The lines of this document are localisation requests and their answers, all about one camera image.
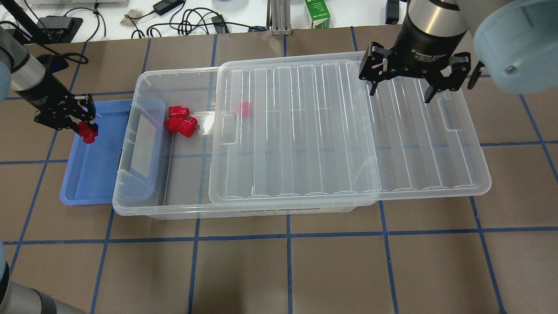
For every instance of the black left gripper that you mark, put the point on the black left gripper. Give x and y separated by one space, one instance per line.
42 97

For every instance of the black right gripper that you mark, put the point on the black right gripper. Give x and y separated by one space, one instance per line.
423 47

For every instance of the red block from tray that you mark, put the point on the red block from tray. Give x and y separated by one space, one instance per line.
88 132

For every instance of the clear plastic box lid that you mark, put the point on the clear plastic box lid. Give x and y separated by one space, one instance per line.
317 139

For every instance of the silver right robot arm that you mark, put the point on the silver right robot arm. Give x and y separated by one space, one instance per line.
515 40

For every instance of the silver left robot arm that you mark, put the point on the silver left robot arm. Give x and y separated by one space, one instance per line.
34 81

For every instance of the clear plastic storage box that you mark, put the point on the clear plastic storage box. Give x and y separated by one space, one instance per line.
166 176

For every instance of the blue plastic tray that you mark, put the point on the blue plastic tray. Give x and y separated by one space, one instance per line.
91 172

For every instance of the green white carton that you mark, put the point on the green white carton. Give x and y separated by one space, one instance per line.
318 14

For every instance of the black power adapter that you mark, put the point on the black power adapter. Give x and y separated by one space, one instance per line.
220 25
163 7

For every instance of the red block under lid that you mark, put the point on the red block under lid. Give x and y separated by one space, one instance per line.
245 109

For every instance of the aluminium frame post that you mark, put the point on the aluminium frame post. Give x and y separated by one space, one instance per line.
279 17

